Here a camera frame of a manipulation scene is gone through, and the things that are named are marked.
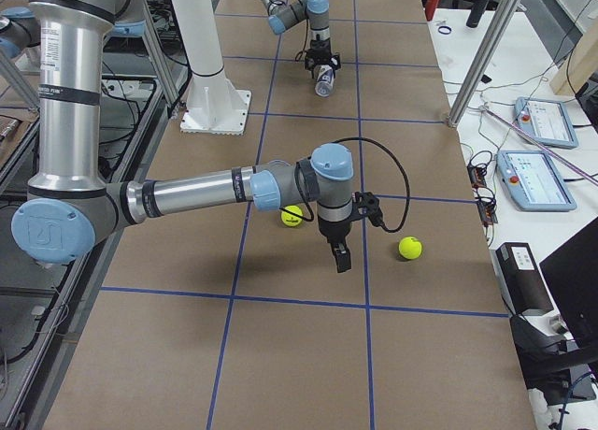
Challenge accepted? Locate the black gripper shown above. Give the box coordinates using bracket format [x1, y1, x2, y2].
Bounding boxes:
[318, 216, 351, 273]
[305, 39, 340, 73]

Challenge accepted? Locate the tennis ball can holder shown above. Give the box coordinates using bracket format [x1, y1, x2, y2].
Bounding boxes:
[315, 64, 335, 97]

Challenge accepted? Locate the yellow tennis ball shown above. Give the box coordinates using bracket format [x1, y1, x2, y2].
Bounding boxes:
[280, 205, 304, 227]
[398, 236, 423, 260]

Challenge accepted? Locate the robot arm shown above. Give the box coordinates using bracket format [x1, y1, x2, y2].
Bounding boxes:
[11, 0, 357, 273]
[261, 0, 341, 74]

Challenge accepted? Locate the brown paper table cover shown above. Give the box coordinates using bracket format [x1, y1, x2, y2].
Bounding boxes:
[45, 0, 534, 429]

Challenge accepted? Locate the black water bottle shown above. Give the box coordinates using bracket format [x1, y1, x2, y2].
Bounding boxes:
[465, 0, 490, 28]

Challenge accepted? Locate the black box device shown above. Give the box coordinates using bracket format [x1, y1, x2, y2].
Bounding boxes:
[495, 242, 553, 316]

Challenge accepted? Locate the teach pendant near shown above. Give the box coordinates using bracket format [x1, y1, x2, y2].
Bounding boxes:
[496, 150, 577, 212]

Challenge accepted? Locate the teach pendant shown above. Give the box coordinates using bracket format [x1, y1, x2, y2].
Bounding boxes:
[496, 150, 577, 212]
[514, 97, 578, 149]

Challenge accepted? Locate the black monitor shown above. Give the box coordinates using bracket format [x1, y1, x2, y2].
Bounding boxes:
[540, 219, 597, 346]

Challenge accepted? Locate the reacher grabber stick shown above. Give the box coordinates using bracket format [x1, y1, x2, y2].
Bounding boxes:
[480, 103, 598, 186]

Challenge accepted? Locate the teach pendant far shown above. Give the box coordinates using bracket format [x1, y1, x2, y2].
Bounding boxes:
[514, 97, 578, 149]

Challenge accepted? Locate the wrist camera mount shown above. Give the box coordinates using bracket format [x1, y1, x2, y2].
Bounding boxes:
[351, 192, 384, 227]

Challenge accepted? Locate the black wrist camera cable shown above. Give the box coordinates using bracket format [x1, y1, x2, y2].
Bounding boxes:
[298, 136, 411, 235]

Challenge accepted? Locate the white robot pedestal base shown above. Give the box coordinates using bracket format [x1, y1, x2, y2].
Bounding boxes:
[171, 0, 251, 136]

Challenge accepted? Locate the aluminium frame post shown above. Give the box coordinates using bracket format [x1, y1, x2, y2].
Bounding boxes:
[447, 0, 520, 128]

